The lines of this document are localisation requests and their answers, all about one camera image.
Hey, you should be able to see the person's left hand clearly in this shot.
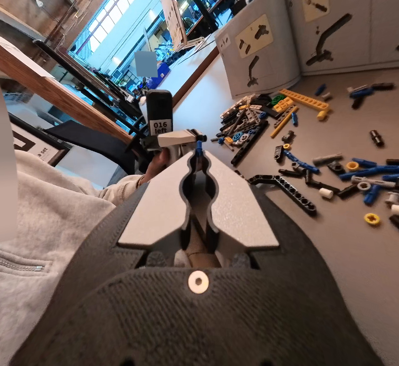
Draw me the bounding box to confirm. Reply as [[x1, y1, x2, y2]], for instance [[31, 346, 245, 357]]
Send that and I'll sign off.
[[145, 149, 172, 184]]

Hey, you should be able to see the blue and black lego assembly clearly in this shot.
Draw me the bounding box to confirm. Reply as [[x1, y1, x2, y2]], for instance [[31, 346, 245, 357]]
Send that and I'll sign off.
[[347, 82, 395, 110]]

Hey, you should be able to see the scatter of blue black pins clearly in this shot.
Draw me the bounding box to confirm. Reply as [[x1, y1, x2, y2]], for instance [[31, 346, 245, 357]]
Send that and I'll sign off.
[[274, 143, 399, 229]]

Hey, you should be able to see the framed black white sign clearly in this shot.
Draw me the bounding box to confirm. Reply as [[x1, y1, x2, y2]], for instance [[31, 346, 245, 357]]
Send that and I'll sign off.
[[9, 113, 73, 168]]

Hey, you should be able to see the person's left forearm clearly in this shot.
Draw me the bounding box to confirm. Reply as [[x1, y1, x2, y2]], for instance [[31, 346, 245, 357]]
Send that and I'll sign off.
[[100, 173, 150, 204]]

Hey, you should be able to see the open grey instruction booklet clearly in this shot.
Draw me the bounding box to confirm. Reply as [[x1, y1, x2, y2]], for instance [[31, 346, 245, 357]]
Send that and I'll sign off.
[[214, 0, 399, 99]]

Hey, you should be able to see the person's grey sweatshirt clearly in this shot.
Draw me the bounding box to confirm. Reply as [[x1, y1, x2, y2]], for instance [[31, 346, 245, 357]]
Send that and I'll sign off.
[[0, 149, 147, 366]]

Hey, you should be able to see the black angled lego beam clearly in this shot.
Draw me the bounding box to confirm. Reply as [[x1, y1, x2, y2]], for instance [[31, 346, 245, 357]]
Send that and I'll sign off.
[[247, 174, 317, 217]]

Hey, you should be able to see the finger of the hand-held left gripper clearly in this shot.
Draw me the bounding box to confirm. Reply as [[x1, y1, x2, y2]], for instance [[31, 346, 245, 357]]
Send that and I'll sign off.
[[157, 128, 208, 149]]

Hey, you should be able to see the wooden desk edge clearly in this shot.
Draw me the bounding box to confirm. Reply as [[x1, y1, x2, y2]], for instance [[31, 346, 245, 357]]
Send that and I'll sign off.
[[0, 44, 133, 143]]

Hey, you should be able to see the black chair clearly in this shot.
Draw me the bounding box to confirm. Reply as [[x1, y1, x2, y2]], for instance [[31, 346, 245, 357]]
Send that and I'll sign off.
[[43, 119, 139, 176]]

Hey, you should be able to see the cardboard panel on stand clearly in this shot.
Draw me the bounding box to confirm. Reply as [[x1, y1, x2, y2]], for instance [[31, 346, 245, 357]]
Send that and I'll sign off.
[[151, 0, 207, 51]]

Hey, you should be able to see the long yellow lego beam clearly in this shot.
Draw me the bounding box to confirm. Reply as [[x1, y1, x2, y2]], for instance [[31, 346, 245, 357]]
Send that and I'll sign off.
[[278, 89, 331, 115]]

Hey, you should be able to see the large hall window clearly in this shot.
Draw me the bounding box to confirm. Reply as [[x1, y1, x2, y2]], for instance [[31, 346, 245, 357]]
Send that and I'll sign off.
[[71, 0, 164, 55]]

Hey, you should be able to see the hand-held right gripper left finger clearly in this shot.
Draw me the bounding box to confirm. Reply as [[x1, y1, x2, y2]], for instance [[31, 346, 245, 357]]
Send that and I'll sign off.
[[117, 150, 196, 259]]

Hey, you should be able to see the pile of mixed lego beams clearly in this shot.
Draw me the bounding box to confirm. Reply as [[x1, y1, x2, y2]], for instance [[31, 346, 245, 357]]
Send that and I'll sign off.
[[210, 89, 331, 167]]

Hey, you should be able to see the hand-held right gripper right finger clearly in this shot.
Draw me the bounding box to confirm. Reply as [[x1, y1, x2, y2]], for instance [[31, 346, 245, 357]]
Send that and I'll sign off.
[[202, 150, 280, 259]]

